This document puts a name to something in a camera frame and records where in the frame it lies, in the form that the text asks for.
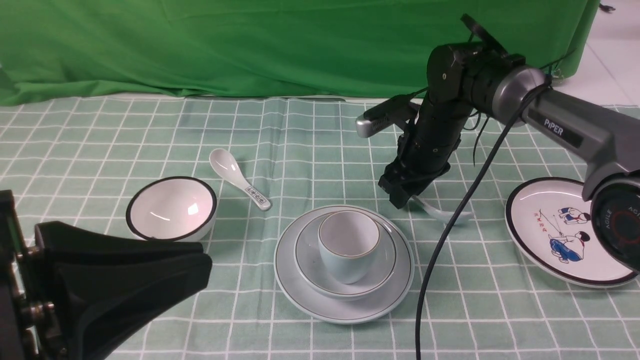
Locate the pale blue plate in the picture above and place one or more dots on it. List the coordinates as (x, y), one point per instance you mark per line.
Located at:
(305, 282)

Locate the green backdrop cloth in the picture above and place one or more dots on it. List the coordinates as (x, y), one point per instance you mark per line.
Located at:
(262, 48)

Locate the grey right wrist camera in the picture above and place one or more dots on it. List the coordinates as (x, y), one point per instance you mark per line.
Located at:
(397, 110)

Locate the pale blue cup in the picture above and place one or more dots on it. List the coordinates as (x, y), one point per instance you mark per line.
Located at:
(348, 242)

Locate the plain white spoon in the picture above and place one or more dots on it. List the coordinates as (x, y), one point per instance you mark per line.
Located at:
(442, 215)

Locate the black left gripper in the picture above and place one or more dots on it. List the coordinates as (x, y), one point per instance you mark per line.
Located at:
(79, 295)

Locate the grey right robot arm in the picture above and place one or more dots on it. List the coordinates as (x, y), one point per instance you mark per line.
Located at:
(464, 77)

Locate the pale blue bowl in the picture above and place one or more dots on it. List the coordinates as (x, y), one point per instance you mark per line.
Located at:
(310, 265)

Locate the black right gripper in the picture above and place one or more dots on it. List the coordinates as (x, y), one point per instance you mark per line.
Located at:
(425, 149)

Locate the green checkered tablecloth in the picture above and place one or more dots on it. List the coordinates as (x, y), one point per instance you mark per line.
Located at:
(81, 160)

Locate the white bowl black rim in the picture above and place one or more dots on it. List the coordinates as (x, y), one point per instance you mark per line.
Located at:
(173, 209)

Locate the white plate with cartoon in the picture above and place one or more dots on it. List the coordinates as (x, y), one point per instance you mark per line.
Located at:
(552, 226)

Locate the white spoon patterned handle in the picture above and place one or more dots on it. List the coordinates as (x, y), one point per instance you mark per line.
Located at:
(227, 168)

